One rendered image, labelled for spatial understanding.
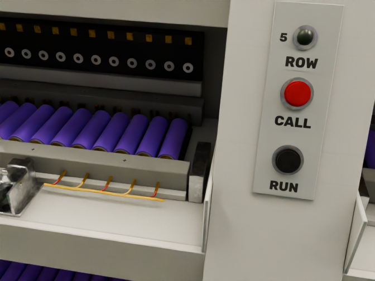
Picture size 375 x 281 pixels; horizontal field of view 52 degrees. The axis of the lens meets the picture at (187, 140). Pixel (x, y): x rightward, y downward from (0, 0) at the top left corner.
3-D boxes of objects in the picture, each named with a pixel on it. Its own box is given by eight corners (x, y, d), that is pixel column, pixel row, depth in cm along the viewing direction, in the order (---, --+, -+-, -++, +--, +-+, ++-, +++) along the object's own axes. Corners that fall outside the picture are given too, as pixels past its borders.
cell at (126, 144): (149, 130, 40) (131, 166, 35) (132, 127, 41) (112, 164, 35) (148, 115, 39) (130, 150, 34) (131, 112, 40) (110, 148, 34)
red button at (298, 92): (309, 108, 24) (313, 82, 23) (282, 105, 24) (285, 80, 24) (306, 106, 25) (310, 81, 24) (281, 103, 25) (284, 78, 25)
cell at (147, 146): (168, 131, 40) (153, 169, 35) (151, 130, 40) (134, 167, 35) (168, 116, 39) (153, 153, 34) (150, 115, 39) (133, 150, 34)
